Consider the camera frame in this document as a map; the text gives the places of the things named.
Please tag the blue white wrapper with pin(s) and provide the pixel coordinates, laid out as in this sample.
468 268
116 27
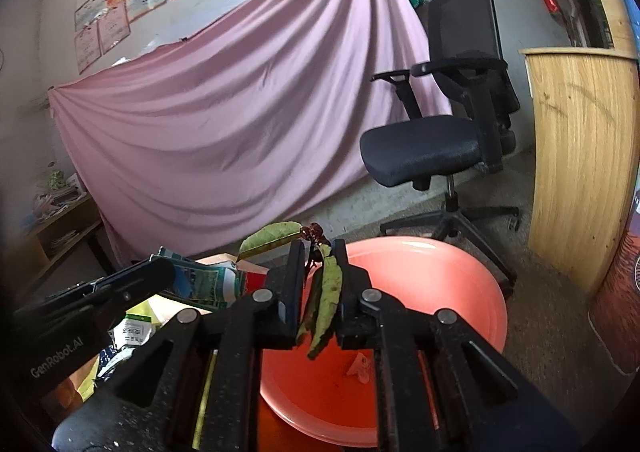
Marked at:
110 358

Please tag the pink plastic basin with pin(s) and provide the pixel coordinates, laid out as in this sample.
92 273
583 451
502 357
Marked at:
318 399

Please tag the black office chair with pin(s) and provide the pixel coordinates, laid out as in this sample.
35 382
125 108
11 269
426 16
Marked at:
468 67

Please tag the pink hanging cloth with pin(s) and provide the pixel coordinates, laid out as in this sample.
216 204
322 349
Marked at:
256 118

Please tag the trash pieces in basin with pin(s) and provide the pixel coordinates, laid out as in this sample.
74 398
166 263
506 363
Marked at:
360 368

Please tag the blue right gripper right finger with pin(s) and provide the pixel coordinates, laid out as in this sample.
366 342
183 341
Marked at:
353 328

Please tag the blue green snack wrapper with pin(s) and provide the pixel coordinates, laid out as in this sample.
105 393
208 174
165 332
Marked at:
206 286

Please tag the wooden cabinet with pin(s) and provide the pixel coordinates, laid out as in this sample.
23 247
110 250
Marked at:
586 114

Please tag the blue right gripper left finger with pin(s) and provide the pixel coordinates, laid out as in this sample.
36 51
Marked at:
290 295

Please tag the white green paper trash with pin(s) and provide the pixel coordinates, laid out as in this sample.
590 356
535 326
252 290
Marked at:
134 330

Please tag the wooden wall shelf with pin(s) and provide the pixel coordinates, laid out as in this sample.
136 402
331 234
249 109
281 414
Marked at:
33 258

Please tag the dried green leaf twig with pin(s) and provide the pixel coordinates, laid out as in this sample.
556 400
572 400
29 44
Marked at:
326 285

